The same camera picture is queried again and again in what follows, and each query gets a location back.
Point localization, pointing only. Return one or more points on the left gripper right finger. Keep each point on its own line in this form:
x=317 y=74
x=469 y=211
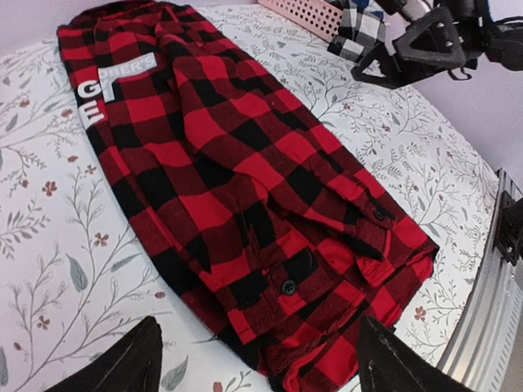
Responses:
x=386 y=363

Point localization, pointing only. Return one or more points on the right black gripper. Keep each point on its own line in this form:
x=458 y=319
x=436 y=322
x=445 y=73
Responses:
x=450 y=35

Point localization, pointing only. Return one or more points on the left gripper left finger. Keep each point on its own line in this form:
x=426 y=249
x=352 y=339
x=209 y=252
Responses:
x=133 y=363

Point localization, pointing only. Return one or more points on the red black plaid shirt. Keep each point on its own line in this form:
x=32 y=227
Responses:
x=253 y=212

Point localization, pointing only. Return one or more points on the grey white plaid cloth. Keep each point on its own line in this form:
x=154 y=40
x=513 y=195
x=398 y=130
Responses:
x=362 y=27

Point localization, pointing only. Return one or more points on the pink plastic basket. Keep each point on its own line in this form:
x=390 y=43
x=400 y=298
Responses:
x=318 y=17

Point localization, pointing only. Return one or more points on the floral patterned table mat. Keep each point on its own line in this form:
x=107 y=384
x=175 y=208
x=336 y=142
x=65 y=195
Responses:
x=74 y=278

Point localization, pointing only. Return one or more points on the front aluminium rail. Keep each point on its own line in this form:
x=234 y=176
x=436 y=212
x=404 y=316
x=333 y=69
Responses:
x=481 y=346

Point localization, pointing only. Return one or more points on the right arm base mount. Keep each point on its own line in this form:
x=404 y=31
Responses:
x=508 y=232

